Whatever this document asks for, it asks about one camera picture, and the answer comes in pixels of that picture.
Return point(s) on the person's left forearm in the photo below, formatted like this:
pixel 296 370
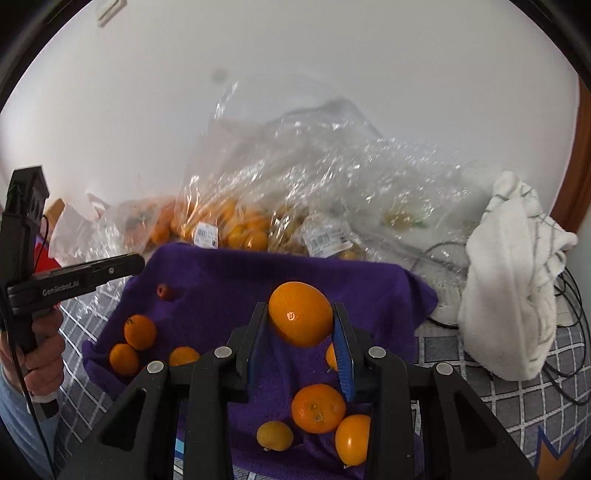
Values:
pixel 18 424

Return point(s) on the white wall fixture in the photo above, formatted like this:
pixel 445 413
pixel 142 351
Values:
pixel 111 10

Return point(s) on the brown cardboard piece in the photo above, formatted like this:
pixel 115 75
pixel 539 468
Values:
pixel 55 212

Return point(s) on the large orange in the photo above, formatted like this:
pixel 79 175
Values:
pixel 300 314
pixel 352 438
pixel 318 408

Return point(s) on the small orange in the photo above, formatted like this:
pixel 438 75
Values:
pixel 183 356
pixel 123 359
pixel 330 356

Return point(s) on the small yellow fruit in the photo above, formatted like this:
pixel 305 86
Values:
pixel 274 435

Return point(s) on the crumpled clear plastic bag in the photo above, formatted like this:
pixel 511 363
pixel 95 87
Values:
pixel 378 175

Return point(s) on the white price label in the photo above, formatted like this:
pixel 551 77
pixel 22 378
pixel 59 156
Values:
pixel 206 235
pixel 325 239

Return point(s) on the orange with green stem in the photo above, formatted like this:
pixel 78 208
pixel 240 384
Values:
pixel 140 332

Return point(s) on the person's left hand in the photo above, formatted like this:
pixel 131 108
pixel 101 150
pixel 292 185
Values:
pixel 46 364

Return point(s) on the purple towel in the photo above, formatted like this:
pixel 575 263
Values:
pixel 221 286

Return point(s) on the white striped towel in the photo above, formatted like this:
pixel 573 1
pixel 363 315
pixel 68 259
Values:
pixel 508 277

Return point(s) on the pink-tinted clear plastic bag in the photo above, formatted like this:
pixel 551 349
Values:
pixel 138 217

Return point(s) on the bagged small yellow fruits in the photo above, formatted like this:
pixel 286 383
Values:
pixel 288 235

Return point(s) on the white plastic bag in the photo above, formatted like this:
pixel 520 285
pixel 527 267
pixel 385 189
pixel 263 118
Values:
pixel 74 226

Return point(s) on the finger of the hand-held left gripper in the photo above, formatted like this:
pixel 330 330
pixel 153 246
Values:
pixel 120 267

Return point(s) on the large clear plastic bag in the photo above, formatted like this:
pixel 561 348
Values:
pixel 221 175

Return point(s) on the red object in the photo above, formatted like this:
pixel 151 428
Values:
pixel 46 258

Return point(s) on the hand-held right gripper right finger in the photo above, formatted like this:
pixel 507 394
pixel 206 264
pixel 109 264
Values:
pixel 344 360

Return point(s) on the grey checked blanket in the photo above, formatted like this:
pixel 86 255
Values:
pixel 485 406

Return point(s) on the bagged oranges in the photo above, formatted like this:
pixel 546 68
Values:
pixel 157 226
pixel 244 228

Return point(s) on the small red fruit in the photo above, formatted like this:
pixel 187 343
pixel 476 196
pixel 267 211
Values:
pixel 165 291

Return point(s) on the brown wooden door trim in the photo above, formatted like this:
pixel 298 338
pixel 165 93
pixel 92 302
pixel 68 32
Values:
pixel 577 161

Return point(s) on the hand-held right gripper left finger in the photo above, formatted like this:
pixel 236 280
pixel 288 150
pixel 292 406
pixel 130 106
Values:
pixel 256 350

